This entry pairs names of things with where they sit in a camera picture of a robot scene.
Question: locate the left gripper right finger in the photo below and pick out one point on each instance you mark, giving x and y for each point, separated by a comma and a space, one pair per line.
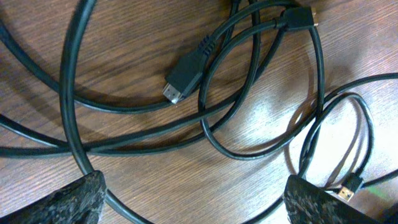
306, 203

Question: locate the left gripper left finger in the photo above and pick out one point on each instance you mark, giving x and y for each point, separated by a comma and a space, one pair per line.
81, 201

